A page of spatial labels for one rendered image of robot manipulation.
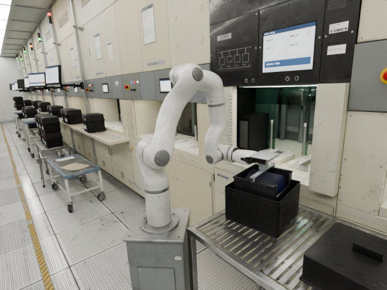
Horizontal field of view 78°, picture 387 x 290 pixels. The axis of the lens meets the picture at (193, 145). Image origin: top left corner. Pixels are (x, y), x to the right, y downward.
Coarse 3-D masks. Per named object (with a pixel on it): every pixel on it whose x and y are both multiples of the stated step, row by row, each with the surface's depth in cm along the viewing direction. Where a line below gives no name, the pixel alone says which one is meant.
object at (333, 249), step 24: (336, 240) 86; (360, 240) 85; (384, 240) 84; (312, 264) 77; (336, 264) 75; (360, 264) 74; (384, 264) 74; (336, 288) 73; (360, 288) 67; (384, 288) 65
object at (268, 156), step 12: (252, 156) 112; (264, 156) 111; (276, 156) 113; (252, 168) 129; (264, 168) 114; (276, 168) 123; (240, 180) 113; (252, 180) 107; (288, 180) 117; (252, 192) 110; (264, 192) 106; (276, 192) 105; (288, 192) 117
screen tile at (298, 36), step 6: (306, 30) 114; (312, 30) 112; (288, 36) 121; (294, 36) 119; (300, 36) 117; (306, 36) 114; (288, 42) 122; (306, 42) 115; (288, 48) 122; (294, 48) 120; (300, 48) 118; (306, 48) 115; (288, 54) 123; (294, 54) 120; (300, 54) 118
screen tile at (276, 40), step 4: (276, 36) 126; (284, 36) 123; (268, 40) 130; (272, 40) 128; (276, 40) 126; (280, 40) 125; (284, 40) 123; (268, 44) 130; (272, 44) 128; (276, 44) 127; (280, 44) 125; (284, 44) 123; (280, 48) 125; (284, 48) 124; (268, 52) 131; (272, 52) 129; (276, 52) 128; (280, 52) 126; (284, 52) 124; (268, 56) 132; (272, 56) 130; (276, 56) 128; (280, 56) 126; (284, 56) 125
